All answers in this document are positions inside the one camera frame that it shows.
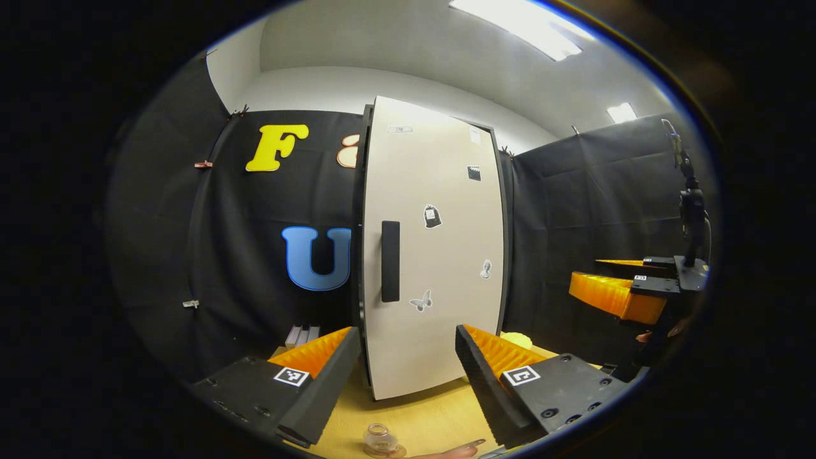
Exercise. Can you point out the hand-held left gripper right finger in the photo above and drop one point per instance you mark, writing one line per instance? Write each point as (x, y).
(481, 389)

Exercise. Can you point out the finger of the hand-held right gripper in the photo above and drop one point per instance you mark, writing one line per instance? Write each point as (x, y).
(605, 296)
(656, 264)

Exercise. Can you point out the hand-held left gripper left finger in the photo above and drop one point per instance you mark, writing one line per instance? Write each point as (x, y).
(331, 389)

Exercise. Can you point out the beige cabinet door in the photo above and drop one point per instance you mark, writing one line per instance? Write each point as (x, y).
(433, 350)

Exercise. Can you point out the clear glass bottle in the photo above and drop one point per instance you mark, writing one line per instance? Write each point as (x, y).
(380, 438)

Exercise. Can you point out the round brown coaster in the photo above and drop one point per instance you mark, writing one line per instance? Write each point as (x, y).
(402, 452)

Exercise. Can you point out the dark grey cabinet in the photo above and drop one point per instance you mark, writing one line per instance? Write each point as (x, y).
(358, 268)

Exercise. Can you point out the yellow lemon toy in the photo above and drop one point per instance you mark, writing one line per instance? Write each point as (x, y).
(516, 341)

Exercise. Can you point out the black backdrop cloth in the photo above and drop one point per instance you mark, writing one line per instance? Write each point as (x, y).
(574, 210)

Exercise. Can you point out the small ceiling light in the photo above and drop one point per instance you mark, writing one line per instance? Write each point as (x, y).
(622, 113)

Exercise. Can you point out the wooden cloth clip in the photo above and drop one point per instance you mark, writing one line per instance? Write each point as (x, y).
(203, 164)

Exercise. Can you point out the long ceiling light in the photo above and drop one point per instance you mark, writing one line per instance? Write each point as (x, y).
(523, 29)

